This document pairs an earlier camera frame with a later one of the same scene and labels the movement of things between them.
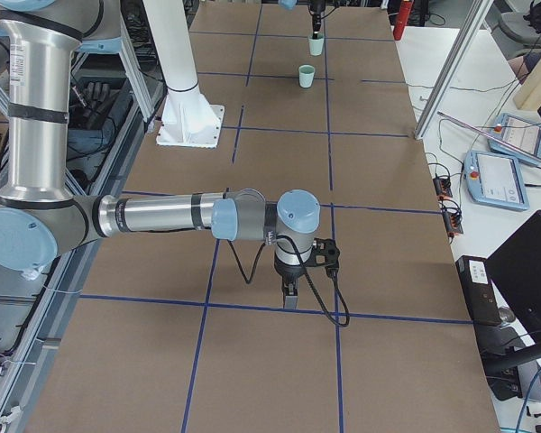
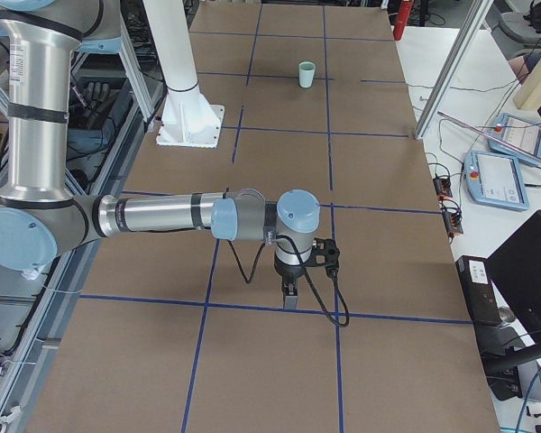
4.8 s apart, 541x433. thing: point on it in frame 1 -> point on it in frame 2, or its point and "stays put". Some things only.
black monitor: [525, 279] stays put
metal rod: [508, 143] stays put
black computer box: [475, 275] stays put
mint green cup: [316, 45] -> [307, 71]
